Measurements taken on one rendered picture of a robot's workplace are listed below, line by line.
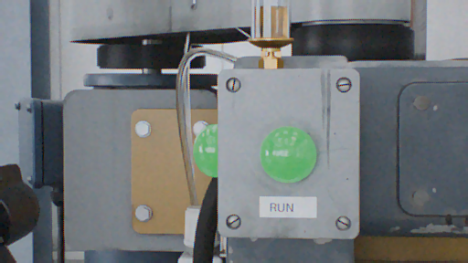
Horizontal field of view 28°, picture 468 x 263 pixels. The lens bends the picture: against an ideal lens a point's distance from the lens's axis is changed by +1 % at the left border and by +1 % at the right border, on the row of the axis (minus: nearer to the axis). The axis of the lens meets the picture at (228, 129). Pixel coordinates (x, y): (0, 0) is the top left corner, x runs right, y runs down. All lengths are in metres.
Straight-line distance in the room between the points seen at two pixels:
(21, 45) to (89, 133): 4.56
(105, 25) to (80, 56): 4.93
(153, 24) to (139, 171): 0.16
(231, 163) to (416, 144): 0.11
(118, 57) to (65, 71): 4.91
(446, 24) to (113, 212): 4.91
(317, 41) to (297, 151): 0.19
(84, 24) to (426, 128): 0.52
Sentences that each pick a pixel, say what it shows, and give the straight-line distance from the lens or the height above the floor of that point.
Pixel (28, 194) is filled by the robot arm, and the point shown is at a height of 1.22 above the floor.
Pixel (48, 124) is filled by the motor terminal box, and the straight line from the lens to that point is 0.98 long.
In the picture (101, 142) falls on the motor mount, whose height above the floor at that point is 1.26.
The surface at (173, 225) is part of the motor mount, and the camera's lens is 0.95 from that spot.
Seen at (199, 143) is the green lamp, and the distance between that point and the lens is 0.52.
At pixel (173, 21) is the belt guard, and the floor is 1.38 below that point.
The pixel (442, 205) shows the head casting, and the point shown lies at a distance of 0.56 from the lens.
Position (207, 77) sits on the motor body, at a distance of 1.01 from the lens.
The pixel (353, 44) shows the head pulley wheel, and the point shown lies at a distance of 0.66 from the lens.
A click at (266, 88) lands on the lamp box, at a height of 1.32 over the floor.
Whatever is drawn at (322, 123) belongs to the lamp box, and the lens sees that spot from 0.50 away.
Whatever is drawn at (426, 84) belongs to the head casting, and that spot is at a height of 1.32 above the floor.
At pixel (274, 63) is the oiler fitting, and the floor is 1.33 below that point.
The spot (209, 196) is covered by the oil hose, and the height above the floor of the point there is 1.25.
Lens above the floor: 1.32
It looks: 3 degrees down
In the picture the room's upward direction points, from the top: straight up
